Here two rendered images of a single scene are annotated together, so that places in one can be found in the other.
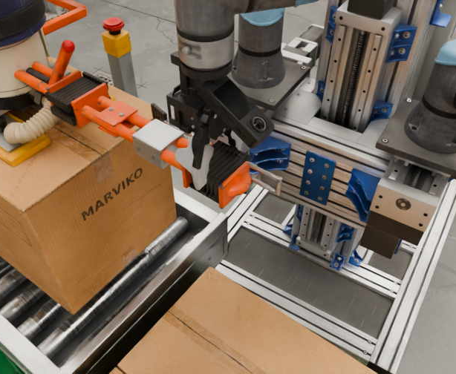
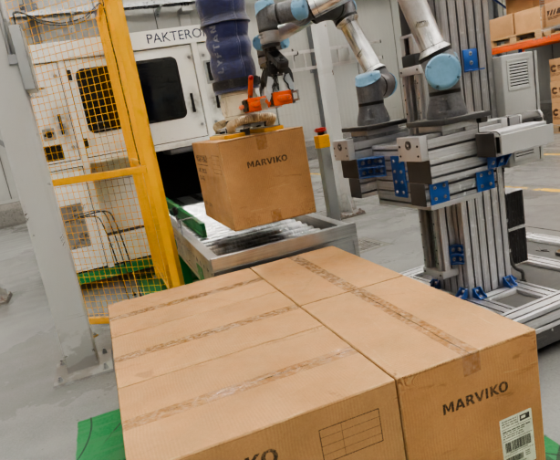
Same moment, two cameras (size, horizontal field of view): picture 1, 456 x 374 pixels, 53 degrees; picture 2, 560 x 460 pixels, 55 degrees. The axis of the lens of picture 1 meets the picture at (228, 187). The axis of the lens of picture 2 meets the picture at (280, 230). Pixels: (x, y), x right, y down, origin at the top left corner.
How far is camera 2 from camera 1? 178 cm
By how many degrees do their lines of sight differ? 45
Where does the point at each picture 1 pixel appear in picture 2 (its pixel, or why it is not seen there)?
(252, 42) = (360, 98)
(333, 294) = not seen: hidden behind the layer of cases
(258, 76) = (365, 118)
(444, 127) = (435, 101)
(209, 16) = (263, 22)
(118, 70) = (321, 158)
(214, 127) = (271, 67)
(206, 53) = (264, 36)
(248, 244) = not seen: hidden behind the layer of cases
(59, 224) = (234, 161)
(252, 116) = (280, 57)
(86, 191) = (251, 150)
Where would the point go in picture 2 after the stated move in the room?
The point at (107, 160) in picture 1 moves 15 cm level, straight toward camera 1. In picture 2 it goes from (264, 139) to (254, 141)
